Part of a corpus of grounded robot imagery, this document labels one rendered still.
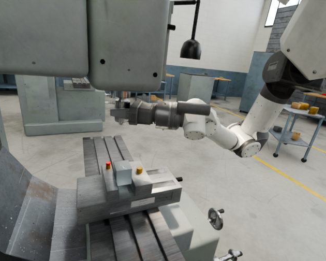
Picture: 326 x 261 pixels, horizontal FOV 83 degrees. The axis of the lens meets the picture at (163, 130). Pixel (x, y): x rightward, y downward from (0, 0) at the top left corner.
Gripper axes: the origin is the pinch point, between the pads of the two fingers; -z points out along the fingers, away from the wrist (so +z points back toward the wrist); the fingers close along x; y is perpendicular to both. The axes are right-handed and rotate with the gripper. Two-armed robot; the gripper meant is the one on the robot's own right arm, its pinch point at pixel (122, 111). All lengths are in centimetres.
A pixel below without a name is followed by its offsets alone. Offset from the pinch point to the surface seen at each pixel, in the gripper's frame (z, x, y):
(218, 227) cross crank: 49, -18, 65
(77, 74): -6.0, 15.8, -11.7
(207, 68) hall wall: 189, -806, 2
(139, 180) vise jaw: 7.4, 5.4, 21.9
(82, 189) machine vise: -10.9, 7.8, 25.7
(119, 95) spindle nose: -0.3, 2.3, -5.4
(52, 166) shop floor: -118, -139, 122
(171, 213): 20.2, -1.1, 41.0
